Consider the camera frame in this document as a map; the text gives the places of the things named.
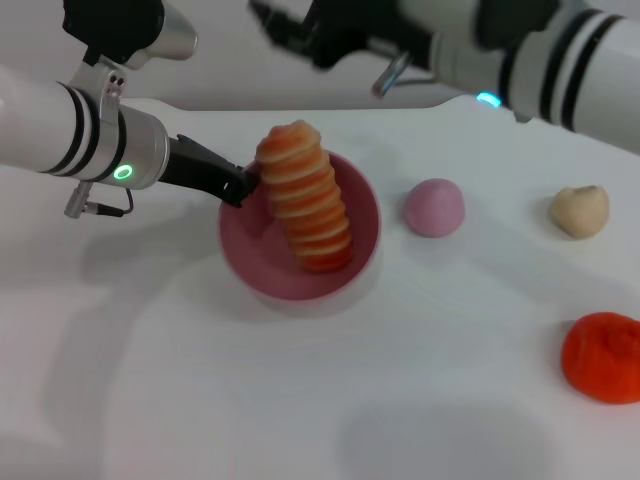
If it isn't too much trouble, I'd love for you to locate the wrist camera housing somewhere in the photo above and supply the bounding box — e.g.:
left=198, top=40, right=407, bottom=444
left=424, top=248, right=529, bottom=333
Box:
left=61, top=0, right=199, bottom=72
left=471, top=0, right=559, bottom=51

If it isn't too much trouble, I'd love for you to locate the beige knotted bun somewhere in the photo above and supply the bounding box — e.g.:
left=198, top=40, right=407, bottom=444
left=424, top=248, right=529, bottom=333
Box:
left=548, top=184, right=611, bottom=241

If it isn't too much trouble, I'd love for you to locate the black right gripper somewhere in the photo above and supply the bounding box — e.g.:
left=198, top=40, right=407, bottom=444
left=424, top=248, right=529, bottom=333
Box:
left=248, top=0, right=417, bottom=71

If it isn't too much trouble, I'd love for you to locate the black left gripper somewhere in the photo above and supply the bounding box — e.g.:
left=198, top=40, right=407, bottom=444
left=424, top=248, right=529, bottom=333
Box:
left=159, top=133, right=262, bottom=209

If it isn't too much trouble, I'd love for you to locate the long orange striped bread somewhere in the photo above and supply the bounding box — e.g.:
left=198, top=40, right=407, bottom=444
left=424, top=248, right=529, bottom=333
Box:
left=255, top=119, right=354, bottom=274

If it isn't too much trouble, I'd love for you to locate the left wrist cable with plug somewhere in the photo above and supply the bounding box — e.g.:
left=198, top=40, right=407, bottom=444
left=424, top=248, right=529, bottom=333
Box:
left=63, top=181, right=136, bottom=219

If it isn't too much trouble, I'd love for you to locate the left wrist camera housing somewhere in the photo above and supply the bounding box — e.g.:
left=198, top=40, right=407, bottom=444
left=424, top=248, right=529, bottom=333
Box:
left=61, top=0, right=199, bottom=72

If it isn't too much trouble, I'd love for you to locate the pink plastic bowl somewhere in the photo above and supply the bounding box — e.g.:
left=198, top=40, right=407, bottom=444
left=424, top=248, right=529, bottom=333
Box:
left=217, top=151, right=384, bottom=319

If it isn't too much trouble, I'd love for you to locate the right wrist camera housing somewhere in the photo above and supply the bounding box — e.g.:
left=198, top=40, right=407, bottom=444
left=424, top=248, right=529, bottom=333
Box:
left=471, top=0, right=559, bottom=51

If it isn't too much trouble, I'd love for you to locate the red-orange lumpy fruit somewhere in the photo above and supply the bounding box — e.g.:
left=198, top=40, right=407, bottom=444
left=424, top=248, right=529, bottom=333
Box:
left=560, top=311, right=640, bottom=405

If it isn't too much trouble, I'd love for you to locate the round pink bun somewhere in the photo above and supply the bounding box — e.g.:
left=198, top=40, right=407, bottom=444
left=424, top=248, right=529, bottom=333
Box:
left=402, top=178, right=467, bottom=238

